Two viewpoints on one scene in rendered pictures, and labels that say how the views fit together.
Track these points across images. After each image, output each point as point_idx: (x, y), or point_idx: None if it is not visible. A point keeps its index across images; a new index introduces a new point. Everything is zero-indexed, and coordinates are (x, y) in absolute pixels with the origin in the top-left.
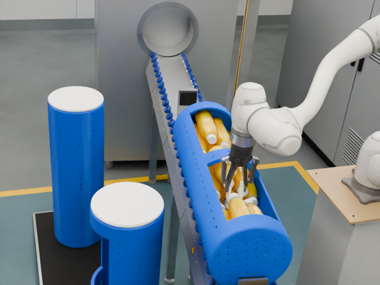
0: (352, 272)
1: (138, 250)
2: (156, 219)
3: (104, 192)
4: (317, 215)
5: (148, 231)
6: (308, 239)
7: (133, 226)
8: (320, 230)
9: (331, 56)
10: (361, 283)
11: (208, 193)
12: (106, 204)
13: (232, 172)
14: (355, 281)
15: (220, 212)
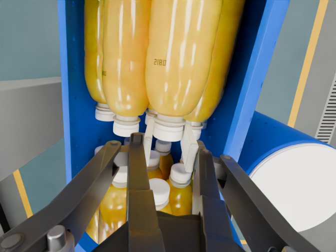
0: (8, 86)
1: (273, 126)
2: (267, 155)
3: (316, 217)
4: (15, 160)
5: (278, 139)
6: (45, 146)
7: (314, 143)
8: (23, 142)
9: None
10: (8, 84)
11: (237, 154)
12: (327, 194)
13: (211, 188)
14: (12, 84)
15: (267, 38)
